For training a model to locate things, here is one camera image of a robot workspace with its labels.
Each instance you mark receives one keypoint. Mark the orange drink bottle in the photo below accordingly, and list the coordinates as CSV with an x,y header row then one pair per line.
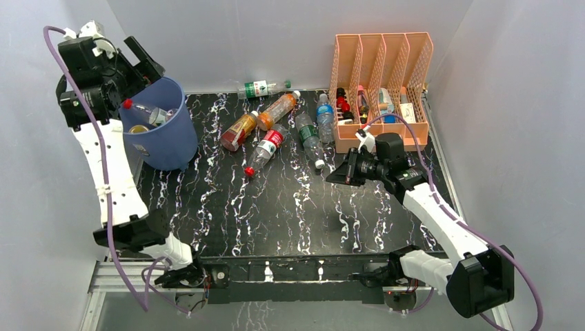
x,y
269,117

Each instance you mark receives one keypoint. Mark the red label red cap bottle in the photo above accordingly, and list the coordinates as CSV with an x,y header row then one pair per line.
x,y
147,114

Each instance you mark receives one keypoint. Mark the yellow juice bottle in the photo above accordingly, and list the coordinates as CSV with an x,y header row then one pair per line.
x,y
137,129

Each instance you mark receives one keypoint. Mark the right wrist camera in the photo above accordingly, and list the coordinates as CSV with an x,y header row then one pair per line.
x,y
366,140

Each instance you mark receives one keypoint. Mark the red blue label clear bottle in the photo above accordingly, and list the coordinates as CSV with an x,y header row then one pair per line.
x,y
265,149

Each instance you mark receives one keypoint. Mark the orange plastic file organizer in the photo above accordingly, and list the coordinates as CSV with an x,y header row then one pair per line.
x,y
377,80

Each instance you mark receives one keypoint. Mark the red black items in organizer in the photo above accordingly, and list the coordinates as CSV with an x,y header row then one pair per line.
x,y
345,115

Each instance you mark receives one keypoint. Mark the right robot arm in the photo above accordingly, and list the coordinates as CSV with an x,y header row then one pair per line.
x,y
475,276

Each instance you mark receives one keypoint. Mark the blue plastic bin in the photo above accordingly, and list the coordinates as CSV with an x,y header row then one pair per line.
x,y
172,145

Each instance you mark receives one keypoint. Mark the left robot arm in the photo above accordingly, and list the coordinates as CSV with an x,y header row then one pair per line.
x,y
127,223

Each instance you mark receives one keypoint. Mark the white box in organizer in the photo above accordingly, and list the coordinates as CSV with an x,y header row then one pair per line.
x,y
408,112

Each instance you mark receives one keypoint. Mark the dark bottle in organizer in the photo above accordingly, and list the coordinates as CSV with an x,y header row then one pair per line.
x,y
363,105

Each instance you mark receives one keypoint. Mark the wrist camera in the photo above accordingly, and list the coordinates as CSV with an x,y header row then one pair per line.
x,y
94,30
366,140

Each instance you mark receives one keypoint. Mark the brown tea bottle red label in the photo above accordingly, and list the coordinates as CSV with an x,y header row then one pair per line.
x,y
237,133

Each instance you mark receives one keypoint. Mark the blue label water bottle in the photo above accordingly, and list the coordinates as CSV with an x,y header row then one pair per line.
x,y
325,119

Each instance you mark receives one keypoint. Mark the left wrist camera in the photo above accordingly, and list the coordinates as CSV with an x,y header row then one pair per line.
x,y
94,30

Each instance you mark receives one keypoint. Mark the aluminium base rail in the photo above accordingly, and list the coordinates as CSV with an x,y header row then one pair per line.
x,y
310,278

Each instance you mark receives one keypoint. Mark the blue capped tube in organizer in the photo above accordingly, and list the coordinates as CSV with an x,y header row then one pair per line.
x,y
385,105

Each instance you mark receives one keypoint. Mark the dark green label clear bottle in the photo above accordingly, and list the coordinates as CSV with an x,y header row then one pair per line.
x,y
310,139

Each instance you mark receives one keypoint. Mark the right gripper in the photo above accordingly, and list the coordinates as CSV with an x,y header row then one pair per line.
x,y
353,165

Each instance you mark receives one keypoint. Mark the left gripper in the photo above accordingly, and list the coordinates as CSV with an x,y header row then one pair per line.
x,y
147,70

